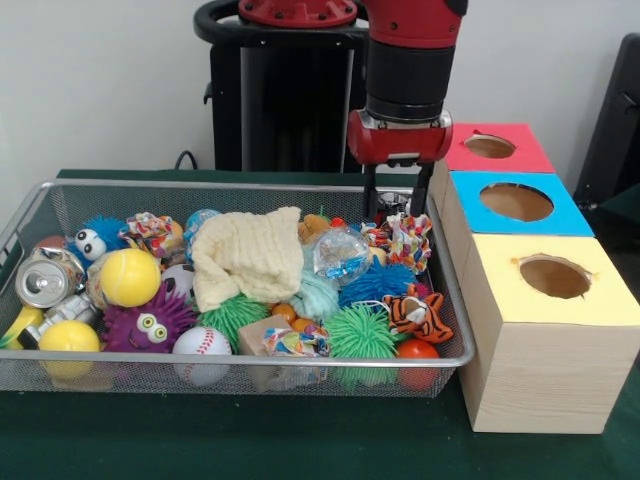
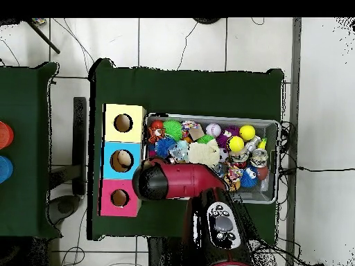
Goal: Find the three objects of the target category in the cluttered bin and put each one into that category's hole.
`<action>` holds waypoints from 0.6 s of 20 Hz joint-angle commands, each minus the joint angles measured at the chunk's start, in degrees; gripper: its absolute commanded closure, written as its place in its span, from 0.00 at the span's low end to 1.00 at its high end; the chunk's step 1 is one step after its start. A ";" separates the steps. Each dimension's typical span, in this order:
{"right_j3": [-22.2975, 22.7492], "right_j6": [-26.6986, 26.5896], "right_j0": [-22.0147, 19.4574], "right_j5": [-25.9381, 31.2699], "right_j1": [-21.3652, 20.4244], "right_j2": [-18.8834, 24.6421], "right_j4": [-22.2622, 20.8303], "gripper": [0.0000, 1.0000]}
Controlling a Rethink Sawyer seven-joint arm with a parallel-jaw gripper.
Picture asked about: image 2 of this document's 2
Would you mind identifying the wooden box with three holes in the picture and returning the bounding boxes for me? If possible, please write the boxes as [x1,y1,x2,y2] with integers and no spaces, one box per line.
[98,103,147,218]

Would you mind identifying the green spiky rubber ball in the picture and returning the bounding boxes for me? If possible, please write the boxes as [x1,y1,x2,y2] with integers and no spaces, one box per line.
[162,119,183,141]

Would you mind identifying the tiger plush toy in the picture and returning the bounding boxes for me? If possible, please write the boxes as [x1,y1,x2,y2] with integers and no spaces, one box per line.
[147,125,165,144]

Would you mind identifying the cream waffle cloth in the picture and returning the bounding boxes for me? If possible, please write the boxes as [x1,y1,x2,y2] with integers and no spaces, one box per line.
[187,138,220,169]

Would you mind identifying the white baseball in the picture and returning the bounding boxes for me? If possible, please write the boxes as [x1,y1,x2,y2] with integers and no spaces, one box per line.
[205,123,222,139]

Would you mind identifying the purple spiky monster toy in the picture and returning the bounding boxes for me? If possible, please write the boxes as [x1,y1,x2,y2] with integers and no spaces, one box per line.
[216,125,241,148]

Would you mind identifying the yellow tennis ball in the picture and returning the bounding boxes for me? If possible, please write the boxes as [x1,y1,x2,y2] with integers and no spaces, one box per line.
[225,135,245,153]

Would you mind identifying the plain yellow ball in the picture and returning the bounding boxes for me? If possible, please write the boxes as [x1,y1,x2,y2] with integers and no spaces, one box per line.
[239,124,257,142]

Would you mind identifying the crushed silver drink can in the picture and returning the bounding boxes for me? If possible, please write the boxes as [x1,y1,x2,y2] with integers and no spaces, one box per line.
[249,148,269,168]

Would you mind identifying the black round base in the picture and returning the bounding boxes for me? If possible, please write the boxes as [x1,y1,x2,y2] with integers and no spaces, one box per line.
[193,17,222,25]

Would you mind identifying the green cloth on side table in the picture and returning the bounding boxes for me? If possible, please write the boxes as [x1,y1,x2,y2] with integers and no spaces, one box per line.
[0,61,62,240]

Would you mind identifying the orange cup stack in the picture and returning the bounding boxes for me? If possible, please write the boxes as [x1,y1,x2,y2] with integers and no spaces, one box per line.
[0,121,15,150]

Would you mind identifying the black rod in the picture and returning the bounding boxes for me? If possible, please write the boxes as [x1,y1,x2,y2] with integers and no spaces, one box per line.
[26,18,61,55]

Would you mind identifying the blue cup stack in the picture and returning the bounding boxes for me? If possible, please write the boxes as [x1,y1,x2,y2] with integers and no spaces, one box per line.
[0,155,14,184]

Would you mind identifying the wire mesh bin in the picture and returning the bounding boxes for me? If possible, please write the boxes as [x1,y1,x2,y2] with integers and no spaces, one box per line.
[144,112,281,205]

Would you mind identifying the black power cable with plug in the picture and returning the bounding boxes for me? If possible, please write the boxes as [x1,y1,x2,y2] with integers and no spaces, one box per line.
[279,165,355,176]

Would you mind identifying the grey floor cable cover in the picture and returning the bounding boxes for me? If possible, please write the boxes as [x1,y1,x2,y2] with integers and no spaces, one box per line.
[285,17,303,266]

